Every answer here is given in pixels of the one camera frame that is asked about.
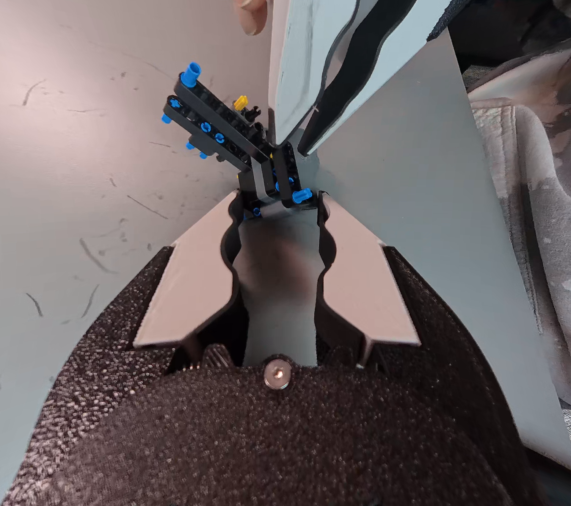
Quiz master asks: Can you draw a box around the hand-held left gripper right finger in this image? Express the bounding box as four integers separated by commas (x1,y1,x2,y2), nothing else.
314,190,423,365

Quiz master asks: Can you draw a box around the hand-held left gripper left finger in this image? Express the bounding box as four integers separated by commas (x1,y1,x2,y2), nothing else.
133,188,250,350

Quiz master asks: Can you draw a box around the black building block assembly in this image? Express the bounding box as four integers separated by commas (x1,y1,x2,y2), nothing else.
161,61,314,221

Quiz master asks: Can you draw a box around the grey plush cloth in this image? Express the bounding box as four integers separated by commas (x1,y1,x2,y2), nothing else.
464,42,571,464

